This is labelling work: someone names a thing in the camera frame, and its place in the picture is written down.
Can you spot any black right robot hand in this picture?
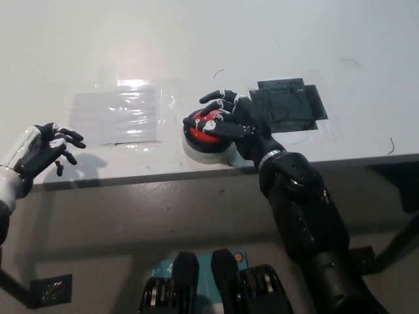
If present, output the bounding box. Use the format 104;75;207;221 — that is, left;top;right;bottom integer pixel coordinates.
183;88;283;164

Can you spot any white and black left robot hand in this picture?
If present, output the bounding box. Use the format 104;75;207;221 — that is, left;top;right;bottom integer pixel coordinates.
0;122;87;183

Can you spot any red dome push button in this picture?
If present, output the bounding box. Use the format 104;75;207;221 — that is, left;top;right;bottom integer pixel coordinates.
181;109;239;166

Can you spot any black tape square patch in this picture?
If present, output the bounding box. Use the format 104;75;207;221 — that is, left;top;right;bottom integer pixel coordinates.
248;77;329;134

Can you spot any dark metal table leg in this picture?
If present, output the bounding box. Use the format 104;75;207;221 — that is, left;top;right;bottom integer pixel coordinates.
374;211;419;274
0;266;34;309

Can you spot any dark under-table bracket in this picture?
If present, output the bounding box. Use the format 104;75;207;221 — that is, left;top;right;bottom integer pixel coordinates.
365;162;419;214

